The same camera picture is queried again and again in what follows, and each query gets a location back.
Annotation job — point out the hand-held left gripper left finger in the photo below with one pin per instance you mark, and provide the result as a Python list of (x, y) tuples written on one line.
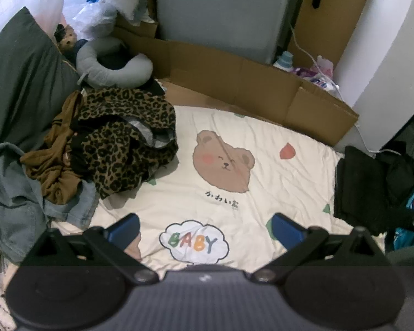
[(124, 231)]

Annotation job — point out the grey upright mattress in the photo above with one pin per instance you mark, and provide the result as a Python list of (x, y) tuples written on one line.
[(220, 10)]

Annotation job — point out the brown wooden door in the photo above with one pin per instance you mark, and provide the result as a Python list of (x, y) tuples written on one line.
[(331, 24)]

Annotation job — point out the dark cloth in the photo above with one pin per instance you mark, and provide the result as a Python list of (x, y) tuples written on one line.
[(155, 86)]

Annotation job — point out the grey neck pillow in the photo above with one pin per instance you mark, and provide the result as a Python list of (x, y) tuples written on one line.
[(89, 65)]

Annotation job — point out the brown cardboard sheet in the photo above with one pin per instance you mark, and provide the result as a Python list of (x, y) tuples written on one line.
[(227, 79)]

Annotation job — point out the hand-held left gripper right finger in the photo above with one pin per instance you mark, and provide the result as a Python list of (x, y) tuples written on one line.
[(286, 233)]

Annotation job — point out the blue denim jeans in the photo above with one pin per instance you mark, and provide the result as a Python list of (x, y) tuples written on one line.
[(13, 207)]

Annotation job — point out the black backpack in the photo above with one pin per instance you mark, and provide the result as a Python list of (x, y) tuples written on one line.
[(407, 165)]

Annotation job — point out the brown teddy bear toy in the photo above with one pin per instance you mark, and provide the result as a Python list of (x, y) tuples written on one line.
[(68, 41)]

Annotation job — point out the white curtain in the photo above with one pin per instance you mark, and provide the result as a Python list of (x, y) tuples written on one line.
[(38, 0)]

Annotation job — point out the leopard print garment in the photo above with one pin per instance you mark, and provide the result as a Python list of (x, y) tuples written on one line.
[(124, 144)]

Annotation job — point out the pink packet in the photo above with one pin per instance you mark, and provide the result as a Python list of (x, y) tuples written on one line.
[(326, 64)]

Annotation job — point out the clear plastic bag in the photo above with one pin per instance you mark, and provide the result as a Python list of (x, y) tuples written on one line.
[(93, 17)]

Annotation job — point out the purple packet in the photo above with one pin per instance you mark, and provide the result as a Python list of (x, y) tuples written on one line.
[(305, 72)]

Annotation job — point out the bear printed blanket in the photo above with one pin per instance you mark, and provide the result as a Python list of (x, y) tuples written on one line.
[(279, 186)]

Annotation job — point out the teal detergent bottle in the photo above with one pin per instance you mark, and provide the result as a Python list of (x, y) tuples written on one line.
[(284, 60)]

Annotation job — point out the brown garment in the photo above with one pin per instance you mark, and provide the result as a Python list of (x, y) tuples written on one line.
[(55, 179)]

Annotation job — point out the black folded clothes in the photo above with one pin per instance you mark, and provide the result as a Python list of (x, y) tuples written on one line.
[(358, 186)]

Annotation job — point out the dark green pillow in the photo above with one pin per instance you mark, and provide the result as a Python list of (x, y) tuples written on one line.
[(20, 86)]

